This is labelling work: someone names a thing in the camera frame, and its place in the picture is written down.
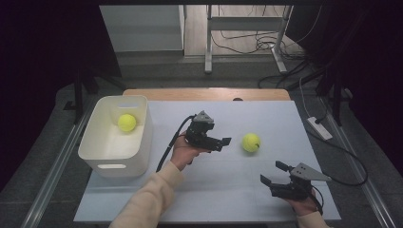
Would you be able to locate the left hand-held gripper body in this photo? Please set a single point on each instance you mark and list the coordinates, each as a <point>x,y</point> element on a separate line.
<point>199,133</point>

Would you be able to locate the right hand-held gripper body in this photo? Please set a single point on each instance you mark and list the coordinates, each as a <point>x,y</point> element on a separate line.
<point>302,172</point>

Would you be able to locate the yellow tennis ball dark mark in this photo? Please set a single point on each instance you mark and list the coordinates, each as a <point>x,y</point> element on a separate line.
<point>251,142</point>

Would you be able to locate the plain yellow tennis ball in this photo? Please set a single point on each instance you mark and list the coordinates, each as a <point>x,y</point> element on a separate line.
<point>127,123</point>

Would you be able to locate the white plastic bin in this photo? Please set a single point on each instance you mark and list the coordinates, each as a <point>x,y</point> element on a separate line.
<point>111,148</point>

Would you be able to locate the person's left hand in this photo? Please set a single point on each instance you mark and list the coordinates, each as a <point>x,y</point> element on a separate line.
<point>182,153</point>

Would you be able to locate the person's right hand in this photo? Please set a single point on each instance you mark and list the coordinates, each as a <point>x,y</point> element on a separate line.
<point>304,206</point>

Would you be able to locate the white board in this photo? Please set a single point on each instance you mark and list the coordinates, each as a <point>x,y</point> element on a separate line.
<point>221,190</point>

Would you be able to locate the white power strip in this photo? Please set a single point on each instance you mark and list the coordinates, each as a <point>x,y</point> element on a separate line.
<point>320,128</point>

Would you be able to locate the black metal stand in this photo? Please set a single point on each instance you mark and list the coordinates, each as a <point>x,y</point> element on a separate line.
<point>78,95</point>
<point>336,98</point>

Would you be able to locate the white cabinet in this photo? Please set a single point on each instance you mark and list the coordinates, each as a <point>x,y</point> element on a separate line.
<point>142,28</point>

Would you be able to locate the black curtain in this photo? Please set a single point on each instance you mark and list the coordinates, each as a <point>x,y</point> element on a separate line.
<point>374,63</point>
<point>31,63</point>

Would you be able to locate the grey metal rail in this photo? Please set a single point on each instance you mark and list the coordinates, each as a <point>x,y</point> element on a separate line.
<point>53,174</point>
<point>374,196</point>

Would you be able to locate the white metal desk frame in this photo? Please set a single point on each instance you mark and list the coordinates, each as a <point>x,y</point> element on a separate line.
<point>244,23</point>

